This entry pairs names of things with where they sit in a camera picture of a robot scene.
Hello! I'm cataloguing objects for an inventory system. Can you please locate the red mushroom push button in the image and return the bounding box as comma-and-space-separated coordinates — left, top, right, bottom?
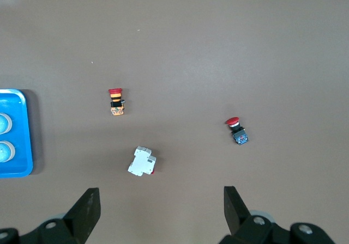
225, 117, 250, 146

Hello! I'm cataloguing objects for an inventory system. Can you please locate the blue plastic tray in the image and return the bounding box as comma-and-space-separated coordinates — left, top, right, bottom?
0, 88, 34, 178

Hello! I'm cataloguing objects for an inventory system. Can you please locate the white circuit breaker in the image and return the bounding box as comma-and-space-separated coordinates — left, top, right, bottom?
127, 145, 158, 177

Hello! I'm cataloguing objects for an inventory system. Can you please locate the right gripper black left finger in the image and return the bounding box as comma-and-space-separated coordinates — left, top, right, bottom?
0, 188, 101, 244

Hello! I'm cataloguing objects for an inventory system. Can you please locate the light blue call bell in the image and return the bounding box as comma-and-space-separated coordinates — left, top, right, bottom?
0, 140, 16, 163
0, 113, 13, 135

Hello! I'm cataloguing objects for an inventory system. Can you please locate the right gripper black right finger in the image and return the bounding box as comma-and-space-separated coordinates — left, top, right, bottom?
218, 186, 339, 244

